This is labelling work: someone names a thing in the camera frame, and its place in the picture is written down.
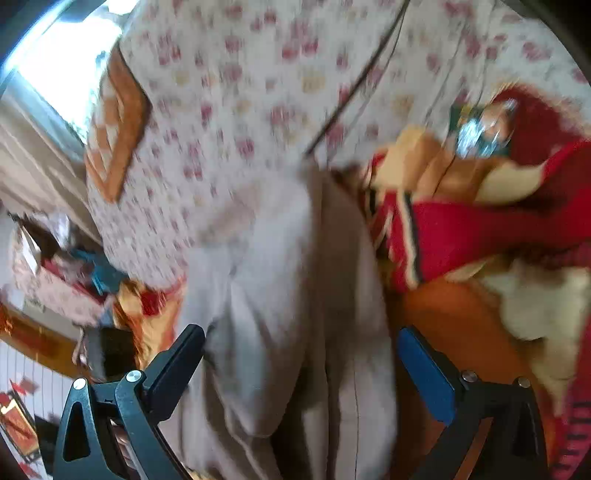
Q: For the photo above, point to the beige curtain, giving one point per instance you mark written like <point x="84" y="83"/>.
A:
<point x="32" y="166"/>

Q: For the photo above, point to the orange red yellow blanket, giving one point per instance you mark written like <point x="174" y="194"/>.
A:
<point x="461" y="230"/>

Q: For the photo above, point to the shiny foil packet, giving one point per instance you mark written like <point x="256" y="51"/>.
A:
<point x="482" y="131"/>

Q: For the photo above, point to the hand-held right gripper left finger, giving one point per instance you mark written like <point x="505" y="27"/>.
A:
<point x="178" y="364"/>

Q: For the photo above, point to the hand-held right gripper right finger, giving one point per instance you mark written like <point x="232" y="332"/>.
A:
<point x="425" y="374"/>

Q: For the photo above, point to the white floral quilt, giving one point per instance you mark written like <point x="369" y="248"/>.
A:
<point x="240" y="92"/>

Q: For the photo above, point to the beige zip jacket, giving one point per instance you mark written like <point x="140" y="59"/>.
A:
<point x="277" y="300"/>

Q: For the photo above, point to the orange cloth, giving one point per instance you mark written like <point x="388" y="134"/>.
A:
<point x="117" y="129"/>

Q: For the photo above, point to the teal cloth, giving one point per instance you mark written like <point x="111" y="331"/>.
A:
<point x="104" y="274"/>

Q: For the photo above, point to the pink floral fabric bundle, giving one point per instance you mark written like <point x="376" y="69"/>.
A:
<point x="51" y="286"/>

